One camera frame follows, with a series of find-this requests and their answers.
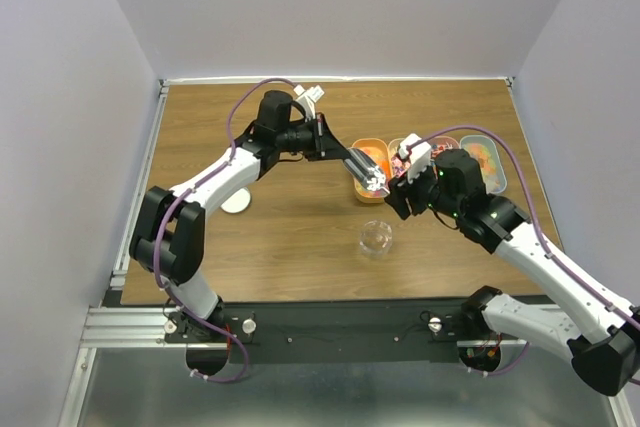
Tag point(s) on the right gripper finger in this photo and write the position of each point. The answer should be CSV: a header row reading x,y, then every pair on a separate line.
x,y
396,186
399,204

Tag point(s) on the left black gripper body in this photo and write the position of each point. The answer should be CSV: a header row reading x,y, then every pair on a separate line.
x,y
303,138

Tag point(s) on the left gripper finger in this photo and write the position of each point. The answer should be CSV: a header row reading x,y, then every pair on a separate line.
x,y
337,139
341,157

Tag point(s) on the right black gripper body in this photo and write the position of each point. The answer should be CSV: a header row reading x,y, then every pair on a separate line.
x,y
424,192

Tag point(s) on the silver metal scoop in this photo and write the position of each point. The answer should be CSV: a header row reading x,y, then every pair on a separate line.
x,y
366,172

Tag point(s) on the clear glass jar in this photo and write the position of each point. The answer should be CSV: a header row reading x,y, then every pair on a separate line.
x,y
376,239

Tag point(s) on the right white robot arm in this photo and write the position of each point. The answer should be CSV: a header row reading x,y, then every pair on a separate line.
x,y
597,331

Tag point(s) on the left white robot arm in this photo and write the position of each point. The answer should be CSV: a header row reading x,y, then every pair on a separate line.
x,y
169,235

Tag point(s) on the orange tray star candies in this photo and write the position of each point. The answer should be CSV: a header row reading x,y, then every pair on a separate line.
x,y
377,150

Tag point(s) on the blue tray popsicle candies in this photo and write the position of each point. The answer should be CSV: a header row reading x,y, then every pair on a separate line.
x,y
484,150

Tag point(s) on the beige tray swirl lollipops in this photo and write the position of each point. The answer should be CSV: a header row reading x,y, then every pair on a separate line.
x,y
400,159

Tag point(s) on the pink tray round lollipops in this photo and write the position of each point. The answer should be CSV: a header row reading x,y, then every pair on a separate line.
x,y
442,143

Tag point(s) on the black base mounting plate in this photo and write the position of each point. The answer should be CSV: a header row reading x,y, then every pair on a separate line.
x,y
341,332

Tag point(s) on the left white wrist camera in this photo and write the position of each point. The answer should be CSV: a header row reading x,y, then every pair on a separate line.
x,y
307,98

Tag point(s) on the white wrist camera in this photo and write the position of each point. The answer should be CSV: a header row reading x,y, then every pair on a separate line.
x,y
307,98
421,155

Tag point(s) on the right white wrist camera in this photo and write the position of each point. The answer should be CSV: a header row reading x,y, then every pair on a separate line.
x,y
421,155

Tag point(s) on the aluminium frame rail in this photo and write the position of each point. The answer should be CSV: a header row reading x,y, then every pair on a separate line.
x,y
136,327

